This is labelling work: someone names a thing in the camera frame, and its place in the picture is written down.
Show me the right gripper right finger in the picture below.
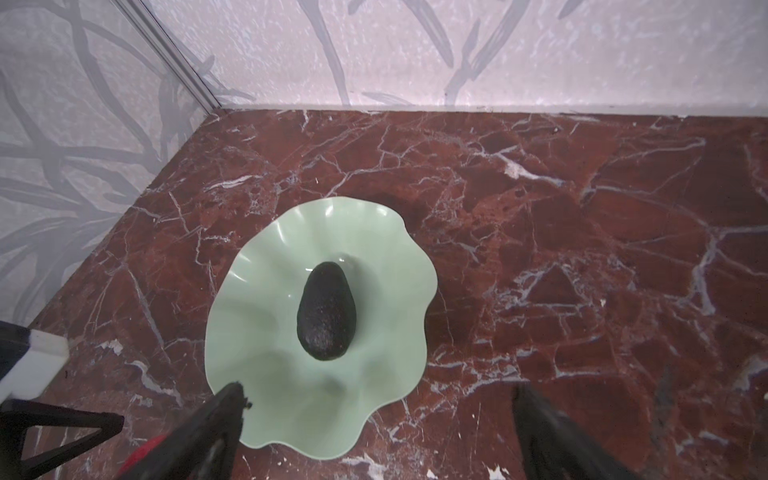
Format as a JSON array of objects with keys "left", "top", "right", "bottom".
[{"left": 511, "top": 383, "right": 639, "bottom": 480}]

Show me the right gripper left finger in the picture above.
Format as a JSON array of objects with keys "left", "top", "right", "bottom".
[{"left": 119, "top": 382, "right": 250, "bottom": 479}]

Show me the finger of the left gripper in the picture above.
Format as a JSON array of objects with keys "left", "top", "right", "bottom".
[{"left": 1, "top": 399, "right": 125, "bottom": 479}]

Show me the dark fake avocado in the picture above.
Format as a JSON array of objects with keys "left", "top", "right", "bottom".
[{"left": 297, "top": 262, "right": 357, "bottom": 361}]

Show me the light green wavy fruit bowl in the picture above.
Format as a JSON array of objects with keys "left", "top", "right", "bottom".
[{"left": 204, "top": 197, "right": 437, "bottom": 460}]

